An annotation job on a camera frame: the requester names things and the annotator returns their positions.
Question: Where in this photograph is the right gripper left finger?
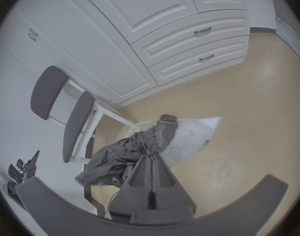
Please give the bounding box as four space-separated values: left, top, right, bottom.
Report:
108 155 150 218

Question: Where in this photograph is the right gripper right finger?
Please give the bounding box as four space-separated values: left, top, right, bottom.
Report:
151 155 197 215

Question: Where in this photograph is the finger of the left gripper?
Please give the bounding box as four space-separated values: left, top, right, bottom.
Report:
24 150 40 179

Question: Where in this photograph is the black plastic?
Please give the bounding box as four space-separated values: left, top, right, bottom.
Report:
75 114 178 189

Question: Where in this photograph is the white printed wrapper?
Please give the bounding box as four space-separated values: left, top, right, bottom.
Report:
163 117 222 167

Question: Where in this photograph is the yellow plastic bag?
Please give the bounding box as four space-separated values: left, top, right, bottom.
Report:
126 120 183 168

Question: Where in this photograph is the white trash bin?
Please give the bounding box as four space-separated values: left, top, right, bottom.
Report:
126 120 163 139

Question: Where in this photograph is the grey white chair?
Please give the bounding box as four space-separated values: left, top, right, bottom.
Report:
30 65 135 164

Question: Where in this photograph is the white wardrobe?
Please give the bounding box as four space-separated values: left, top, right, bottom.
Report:
7 0 251 110

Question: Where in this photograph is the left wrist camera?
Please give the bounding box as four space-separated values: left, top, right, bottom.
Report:
8 158 24 179

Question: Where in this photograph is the black cable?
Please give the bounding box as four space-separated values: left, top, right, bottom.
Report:
104 191 119 214

